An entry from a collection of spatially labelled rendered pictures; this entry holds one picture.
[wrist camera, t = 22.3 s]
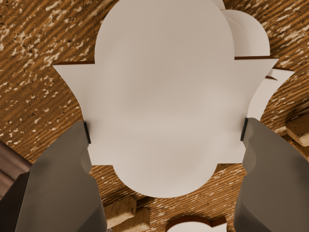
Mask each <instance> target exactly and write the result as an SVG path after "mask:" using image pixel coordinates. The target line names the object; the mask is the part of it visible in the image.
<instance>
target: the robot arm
mask: <svg viewBox="0 0 309 232"><path fill-rule="evenodd" d="M240 141H243V144H244V145H245V147H246V151H245V154H244V158H243V161H242V166H243V167H244V169H245V171H246V173H247V175H246V176H244V178H243V181H242V184H241V187H240V191H239V195H238V198H237V201H236V204H235V214H234V229H235V231H236V232H309V162H308V161H307V160H306V159H305V158H304V156H303V155H302V154H301V153H300V152H299V151H298V150H297V149H295V148H294V147H293V146H292V145H291V144H290V143H288V142H287V141H286V140H285V139H283V138H282V137H281V136H279V135H278V134H277V133H275V132H274V131H272V130H271V129H270V128H268V127H267V126H265V125H264V124H263V123H261V122H260V121H259V120H257V119H256V118H253V117H249V118H246V117H245V119H244V123H243V127H242V131H241V137H240ZM89 144H91V140H90V136H89V132H88V128H87V124H86V121H78V122H76V123H75V124H73V125H72V126H71V127H70V128H69V129H68V130H67V131H65V132H64V133H63V134H62V135H61V136H60V137H59V138H57V139H56V140H55V141H54V142H53V143H52V144H51V145H50V146H48V147H47V149H46V150H45V151H44V152H43V153H42V154H41V155H40V156H39V157H38V159H37V160H36V161H35V162H34V164H33V165H32V167H31V168H30V169H29V171H28V172H26V173H23V174H19V176H18V177H17V179H16V180H15V181H14V183H13V184H12V185H11V187H10V188H9V190H8V191H7V192H6V194H5V195H4V196H3V198H2V199H1V200H0V232H106V231H107V221H106V216H105V212H104V208H103V203H102V200H101V196H100V193H99V189H98V186H97V181H96V179H95V178H93V177H92V176H90V175H89V173H90V170H91V168H92V163H91V160H90V156H89V152H88V146H89Z"/></svg>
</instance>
